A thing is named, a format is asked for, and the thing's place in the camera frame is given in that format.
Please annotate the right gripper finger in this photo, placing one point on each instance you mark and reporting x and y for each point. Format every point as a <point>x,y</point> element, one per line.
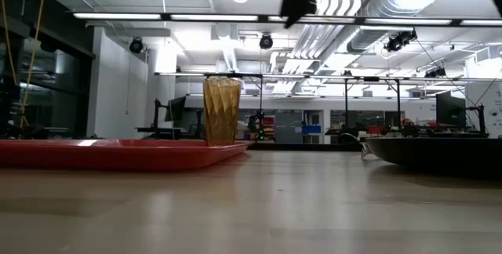
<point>296,9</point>

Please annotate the large black monitor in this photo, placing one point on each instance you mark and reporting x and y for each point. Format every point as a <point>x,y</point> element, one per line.
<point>450,109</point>

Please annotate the overhead light bar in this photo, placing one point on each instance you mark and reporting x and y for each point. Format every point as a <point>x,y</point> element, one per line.
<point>117,16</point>

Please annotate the black round plate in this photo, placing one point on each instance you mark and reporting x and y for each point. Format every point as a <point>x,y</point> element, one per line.
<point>431,152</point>

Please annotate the cluttered background workbench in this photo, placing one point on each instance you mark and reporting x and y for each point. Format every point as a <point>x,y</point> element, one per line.
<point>431,131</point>

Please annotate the black round spotlight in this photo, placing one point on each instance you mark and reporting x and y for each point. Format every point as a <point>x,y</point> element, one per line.
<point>266,41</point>
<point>136,45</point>

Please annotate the red plastic tray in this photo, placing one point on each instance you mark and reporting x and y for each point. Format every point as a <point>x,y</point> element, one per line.
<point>117,156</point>

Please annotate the silver ventilation duct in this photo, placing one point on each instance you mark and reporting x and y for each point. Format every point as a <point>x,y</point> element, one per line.
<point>392,3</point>

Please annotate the red storage bins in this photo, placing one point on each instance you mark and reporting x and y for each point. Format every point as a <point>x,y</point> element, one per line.
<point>269,124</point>

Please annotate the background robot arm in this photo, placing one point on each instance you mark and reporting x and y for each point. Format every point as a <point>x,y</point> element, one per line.
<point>257,124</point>

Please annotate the amber faceted plastic cup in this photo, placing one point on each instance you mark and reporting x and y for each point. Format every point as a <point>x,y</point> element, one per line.
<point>221,113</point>

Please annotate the black ceiling light cluster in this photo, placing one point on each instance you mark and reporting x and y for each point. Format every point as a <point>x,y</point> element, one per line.
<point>400,40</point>

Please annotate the small black monitor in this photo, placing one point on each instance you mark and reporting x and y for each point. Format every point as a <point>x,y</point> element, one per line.
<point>175,109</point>

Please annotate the blue storage bin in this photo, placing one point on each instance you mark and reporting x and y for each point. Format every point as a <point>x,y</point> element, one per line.
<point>311,129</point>

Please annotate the black aluminium table frame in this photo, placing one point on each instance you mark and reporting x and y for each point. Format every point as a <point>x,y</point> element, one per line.
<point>306,147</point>

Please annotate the black background desk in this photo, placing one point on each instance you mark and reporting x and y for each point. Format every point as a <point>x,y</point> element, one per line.
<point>157,129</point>

